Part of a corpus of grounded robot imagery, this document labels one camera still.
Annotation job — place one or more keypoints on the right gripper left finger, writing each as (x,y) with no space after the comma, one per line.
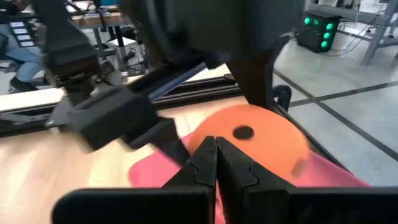
(192,199)

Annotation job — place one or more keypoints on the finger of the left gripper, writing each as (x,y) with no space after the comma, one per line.
(164,140)
(255,81)

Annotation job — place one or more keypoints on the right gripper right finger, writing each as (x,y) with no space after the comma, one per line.
(255,199)

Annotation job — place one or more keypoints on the pink plastic bin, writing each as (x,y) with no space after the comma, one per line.
(149,174)

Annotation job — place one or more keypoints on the large orange foam die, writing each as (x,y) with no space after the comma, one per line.
(270,140)

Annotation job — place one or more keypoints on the black computer with green lights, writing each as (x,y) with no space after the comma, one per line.
(314,34)

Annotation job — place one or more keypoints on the wooden workbench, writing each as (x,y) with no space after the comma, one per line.
(99,19)

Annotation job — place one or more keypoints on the person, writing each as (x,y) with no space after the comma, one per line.
(28,65)

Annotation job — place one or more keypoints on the black box with white labels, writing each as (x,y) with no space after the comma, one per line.
(21,34)

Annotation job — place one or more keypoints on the black frame clamp knob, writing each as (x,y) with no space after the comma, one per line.
(283,96)

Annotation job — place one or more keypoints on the black aluminium table frame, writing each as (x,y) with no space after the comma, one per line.
(211,90)

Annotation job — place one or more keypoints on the grey desk frame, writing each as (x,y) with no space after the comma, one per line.
(377,34)

